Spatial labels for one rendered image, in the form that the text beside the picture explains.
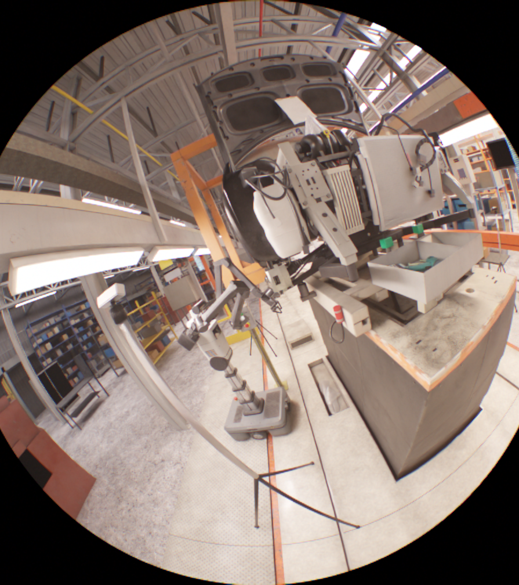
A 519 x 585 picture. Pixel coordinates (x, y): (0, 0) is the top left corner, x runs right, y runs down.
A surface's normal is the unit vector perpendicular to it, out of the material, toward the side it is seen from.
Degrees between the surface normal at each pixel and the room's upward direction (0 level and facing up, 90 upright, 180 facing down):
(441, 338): 0
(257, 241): 91
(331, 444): 0
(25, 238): 90
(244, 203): 87
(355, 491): 0
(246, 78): 119
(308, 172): 90
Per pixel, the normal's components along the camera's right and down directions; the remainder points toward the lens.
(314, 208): -0.20, -0.29
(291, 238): 0.01, 0.23
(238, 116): 0.27, 0.56
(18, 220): 0.92, -0.39
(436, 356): -0.40, -0.89
